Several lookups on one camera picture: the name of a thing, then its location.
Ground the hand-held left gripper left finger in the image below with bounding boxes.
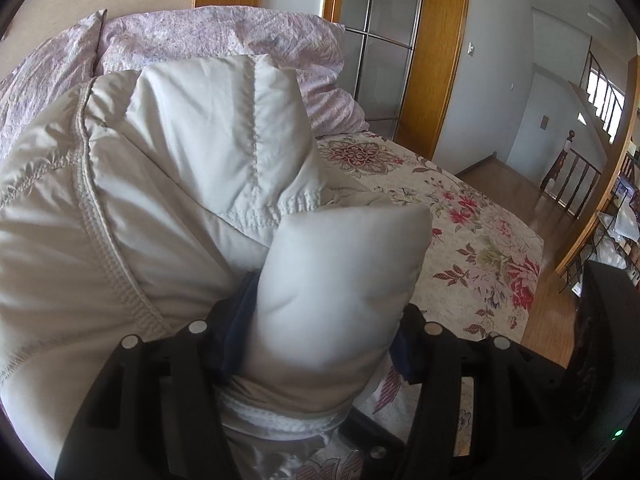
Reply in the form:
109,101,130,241
55,272,261,480

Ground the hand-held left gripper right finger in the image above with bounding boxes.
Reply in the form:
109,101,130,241
390,305,583,480

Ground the white puffer jacket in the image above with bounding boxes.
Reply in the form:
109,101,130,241
0,52,433,480

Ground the metal rack with white bags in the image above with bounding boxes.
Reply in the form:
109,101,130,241
567,160,640,296

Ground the floral bed cover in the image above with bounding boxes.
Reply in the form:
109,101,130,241
300,130,546,480

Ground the curved wooden pillar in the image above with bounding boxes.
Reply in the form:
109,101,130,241
555,55,640,277

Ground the wooden stair railing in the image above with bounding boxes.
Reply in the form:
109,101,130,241
540,129,603,221

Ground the white staircase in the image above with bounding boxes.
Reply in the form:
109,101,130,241
570,49,632,153

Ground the frosted glass door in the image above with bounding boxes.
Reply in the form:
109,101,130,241
337,0,428,141

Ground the pink crinkled pillow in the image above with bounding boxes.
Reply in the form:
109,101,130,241
95,5,368,136
0,9,108,161

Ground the wooden glass-panel door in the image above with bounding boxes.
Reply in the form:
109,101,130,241
322,0,473,166

